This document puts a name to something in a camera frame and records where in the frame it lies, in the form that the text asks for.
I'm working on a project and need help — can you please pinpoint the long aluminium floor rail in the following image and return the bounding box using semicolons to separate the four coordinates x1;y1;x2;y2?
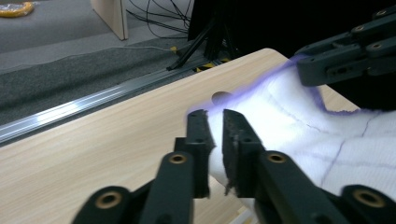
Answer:
0;65;204;145

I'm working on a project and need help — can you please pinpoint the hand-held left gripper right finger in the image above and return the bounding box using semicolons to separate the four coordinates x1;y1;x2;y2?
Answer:
221;108;266;200

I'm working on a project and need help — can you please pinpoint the yellow round object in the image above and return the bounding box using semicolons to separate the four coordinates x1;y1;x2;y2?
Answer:
0;1;35;19

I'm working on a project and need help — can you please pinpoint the black metal stand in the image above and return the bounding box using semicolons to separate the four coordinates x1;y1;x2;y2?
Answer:
165;0;239;72

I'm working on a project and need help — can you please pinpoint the round grey table grommet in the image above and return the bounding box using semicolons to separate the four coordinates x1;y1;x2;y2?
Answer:
211;91;235;106

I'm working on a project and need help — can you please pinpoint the yellow and black tape strip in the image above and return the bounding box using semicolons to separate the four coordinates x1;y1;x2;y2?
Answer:
193;57;232;74

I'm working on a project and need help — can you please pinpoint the black curtain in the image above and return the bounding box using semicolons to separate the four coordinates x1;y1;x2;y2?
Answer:
187;0;396;111

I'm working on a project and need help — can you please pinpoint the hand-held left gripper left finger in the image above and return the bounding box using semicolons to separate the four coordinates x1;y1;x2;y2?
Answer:
186;108;217;200

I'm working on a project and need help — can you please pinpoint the white cloth with purple trim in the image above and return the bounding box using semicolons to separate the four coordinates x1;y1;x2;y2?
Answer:
186;55;396;224

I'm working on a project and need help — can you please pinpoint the bundle of black cables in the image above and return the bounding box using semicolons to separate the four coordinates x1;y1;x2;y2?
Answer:
125;0;195;39

